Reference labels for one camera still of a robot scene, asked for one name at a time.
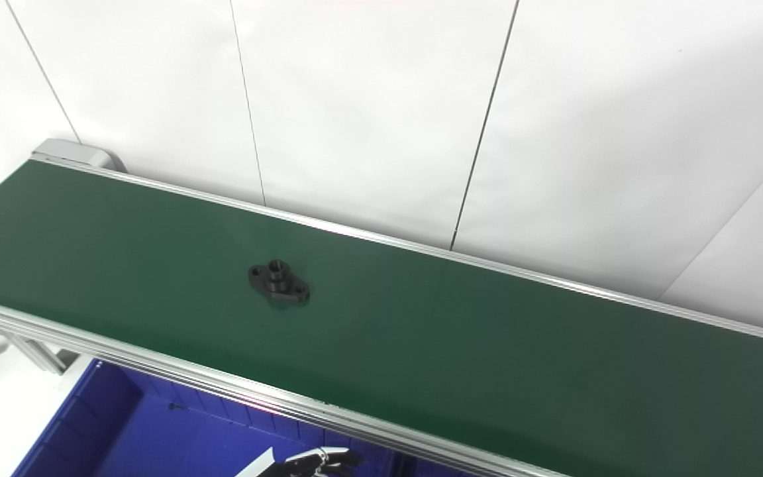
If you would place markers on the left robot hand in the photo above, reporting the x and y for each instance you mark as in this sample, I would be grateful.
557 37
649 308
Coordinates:
308 465

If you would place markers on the black flange part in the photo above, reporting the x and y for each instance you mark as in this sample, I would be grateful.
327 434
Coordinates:
279 283

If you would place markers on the green conveyor belt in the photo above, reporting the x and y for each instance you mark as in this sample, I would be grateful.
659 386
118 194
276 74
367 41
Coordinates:
176 373
421 344

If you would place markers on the blue plastic bin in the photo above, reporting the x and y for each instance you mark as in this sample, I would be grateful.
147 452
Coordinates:
130 437

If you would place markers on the aluminium conveyor leg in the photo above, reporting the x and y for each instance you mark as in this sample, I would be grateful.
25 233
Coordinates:
40 354

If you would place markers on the grey conveyor motor housing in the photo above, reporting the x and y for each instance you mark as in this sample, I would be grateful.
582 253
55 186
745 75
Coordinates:
77 154

